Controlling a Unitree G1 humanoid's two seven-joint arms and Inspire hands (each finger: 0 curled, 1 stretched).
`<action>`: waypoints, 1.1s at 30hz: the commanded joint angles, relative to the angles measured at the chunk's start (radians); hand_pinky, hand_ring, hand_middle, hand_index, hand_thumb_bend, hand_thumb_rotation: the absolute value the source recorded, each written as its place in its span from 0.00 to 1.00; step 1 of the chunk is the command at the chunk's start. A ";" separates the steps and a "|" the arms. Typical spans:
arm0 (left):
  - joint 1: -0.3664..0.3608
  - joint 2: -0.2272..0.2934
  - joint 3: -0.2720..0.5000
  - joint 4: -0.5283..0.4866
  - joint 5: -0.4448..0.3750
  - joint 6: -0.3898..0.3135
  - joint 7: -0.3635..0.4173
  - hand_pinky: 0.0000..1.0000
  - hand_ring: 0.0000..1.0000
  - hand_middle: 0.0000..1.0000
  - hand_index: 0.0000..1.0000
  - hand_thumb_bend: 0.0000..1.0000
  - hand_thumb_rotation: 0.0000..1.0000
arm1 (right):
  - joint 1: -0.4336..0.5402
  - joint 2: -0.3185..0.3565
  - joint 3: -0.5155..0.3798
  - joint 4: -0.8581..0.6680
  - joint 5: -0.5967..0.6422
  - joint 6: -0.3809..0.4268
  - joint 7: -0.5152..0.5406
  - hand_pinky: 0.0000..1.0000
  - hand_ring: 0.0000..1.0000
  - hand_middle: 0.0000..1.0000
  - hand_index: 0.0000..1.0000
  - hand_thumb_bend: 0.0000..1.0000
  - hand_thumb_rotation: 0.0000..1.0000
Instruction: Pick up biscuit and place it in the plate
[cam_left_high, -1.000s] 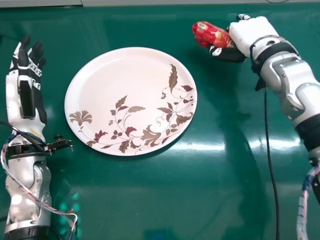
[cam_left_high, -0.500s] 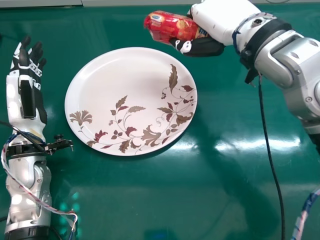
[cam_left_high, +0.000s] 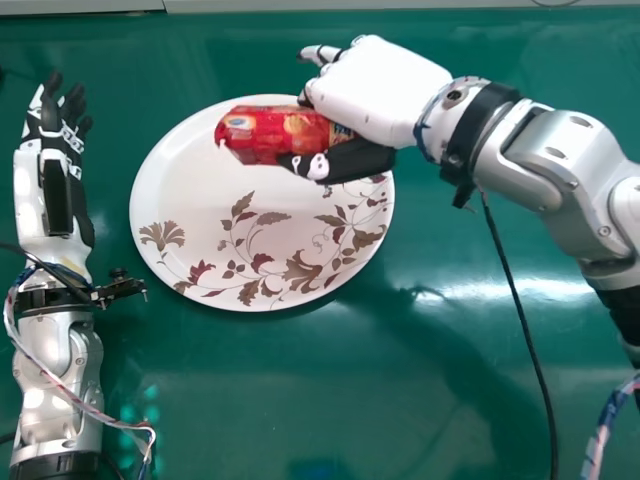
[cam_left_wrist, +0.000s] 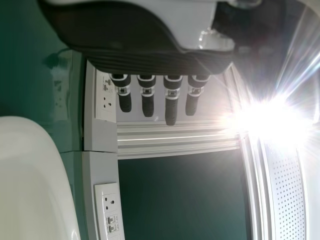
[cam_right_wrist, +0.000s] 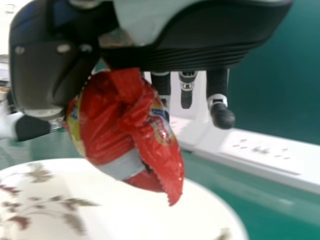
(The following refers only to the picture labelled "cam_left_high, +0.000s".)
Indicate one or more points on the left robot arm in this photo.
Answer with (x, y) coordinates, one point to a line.
(55, 380)

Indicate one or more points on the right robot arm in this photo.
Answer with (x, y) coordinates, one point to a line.
(565, 170)

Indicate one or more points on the red biscuit packet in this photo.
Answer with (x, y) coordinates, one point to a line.
(270, 132)

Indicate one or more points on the plate with brown leaf pattern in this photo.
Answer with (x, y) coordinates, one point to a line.
(200, 200)

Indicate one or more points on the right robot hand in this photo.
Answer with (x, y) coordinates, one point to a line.
(380, 90)

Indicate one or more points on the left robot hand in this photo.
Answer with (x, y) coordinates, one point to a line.
(62, 215)

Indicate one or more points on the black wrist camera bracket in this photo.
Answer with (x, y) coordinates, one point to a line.
(122, 287)

